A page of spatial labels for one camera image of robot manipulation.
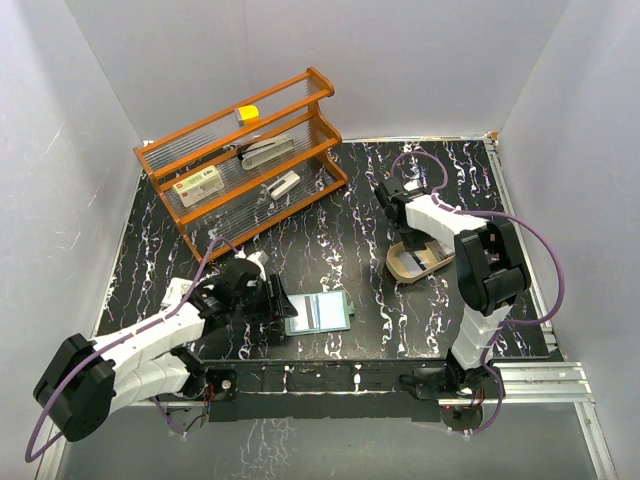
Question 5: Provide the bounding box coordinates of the white paper card with code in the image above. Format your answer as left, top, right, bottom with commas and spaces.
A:
161, 277, 192, 309

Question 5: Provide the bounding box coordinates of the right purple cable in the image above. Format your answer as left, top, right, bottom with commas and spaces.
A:
390, 151, 566, 329

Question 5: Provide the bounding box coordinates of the white staples box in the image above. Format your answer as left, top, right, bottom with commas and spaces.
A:
172, 166, 224, 207

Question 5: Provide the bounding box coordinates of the purple cable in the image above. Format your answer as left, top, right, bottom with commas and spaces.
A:
390, 151, 566, 329
24, 237, 241, 464

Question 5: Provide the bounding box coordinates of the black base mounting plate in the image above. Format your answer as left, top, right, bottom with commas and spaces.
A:
204, 359, 499, 422

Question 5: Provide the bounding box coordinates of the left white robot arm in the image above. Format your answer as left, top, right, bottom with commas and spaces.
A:
33, 253, 298, 442

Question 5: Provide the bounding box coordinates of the aluminium frame rail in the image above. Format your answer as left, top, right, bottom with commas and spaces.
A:
484, 131, 618, 479

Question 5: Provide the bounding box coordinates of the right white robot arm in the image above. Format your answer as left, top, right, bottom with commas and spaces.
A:
375, 179, 531, 397

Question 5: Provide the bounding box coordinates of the grey black stapler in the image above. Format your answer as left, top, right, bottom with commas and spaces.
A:
237, 134, 294, 171

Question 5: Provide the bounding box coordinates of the green card holder wallet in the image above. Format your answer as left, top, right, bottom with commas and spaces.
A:
285, 290, 355, 337

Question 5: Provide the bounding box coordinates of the yellow grey tape measure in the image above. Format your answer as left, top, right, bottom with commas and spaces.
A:
234, 104, 261, 126

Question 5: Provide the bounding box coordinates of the orange wooden three-tier rack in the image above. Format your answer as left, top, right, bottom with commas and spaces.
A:
134, 67, 348, 258

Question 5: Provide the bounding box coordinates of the beige card tray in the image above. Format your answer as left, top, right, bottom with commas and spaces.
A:
385, 240, 455, 284

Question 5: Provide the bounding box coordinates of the dark striped credit card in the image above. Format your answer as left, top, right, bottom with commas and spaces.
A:
398, 252, 434, 276

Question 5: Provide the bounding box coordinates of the small white stapler remover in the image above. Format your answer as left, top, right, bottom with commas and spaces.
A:
267, 171, 300, 201

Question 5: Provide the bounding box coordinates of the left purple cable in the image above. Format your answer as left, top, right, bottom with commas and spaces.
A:
24, 237, 241, 464

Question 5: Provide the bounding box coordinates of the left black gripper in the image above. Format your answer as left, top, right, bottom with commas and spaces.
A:
232, 274, 296, 325

